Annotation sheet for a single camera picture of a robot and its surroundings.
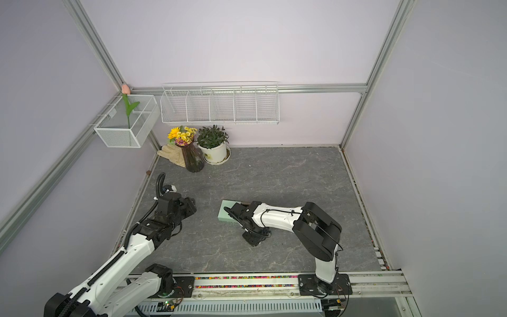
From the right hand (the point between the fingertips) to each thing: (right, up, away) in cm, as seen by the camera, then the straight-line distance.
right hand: (257, 237), depth 86 cm
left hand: (-28, +15, -3) cm, 32 cm away
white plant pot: (-24, +37, +23) cm, 49 cm away
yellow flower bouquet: (-35, +45, +5) cm, 58 cm away
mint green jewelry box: (-16, +8, +4) cm, 18 cm away
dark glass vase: (-34, +36, +16) cm, 52 cm away
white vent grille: (-31, -20, -15) cm, 40 cm away
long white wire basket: (-18, +63, +13) cm, 67 cm away
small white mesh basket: (-58, +50, +1) cm, 77 cm away
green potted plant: (-24, +46, +13) cm, 53 cm away
